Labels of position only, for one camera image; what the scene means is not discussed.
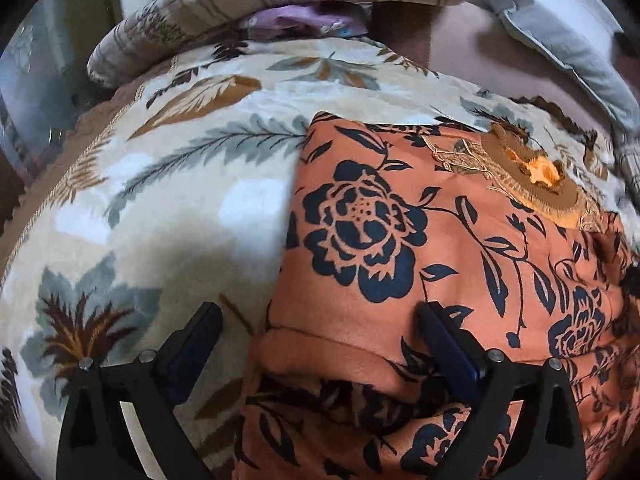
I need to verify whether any pinkish brown bed sheet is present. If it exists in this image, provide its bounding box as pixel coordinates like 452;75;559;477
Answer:
372;2;616;136

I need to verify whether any cream leaf print blanket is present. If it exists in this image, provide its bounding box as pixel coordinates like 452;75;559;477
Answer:
0;37;631;480

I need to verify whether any striped beige pillow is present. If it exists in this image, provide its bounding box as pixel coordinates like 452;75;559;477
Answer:
86;0;480;88

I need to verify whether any grey pillow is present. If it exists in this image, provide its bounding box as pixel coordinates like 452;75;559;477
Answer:
470;0;640;136

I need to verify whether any purple cloth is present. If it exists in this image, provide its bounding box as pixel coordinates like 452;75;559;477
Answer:
242;2;373;41

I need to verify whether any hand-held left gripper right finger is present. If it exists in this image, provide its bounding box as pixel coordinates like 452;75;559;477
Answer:
400;302;588;480

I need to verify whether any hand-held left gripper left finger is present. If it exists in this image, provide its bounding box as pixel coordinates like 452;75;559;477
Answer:
55;301;224;480

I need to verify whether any orange floral print garment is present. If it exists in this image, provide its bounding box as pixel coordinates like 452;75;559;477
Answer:
235;110;640;480

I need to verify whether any wooden door with etched glass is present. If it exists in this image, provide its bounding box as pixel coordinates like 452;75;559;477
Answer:
0;0;121;211

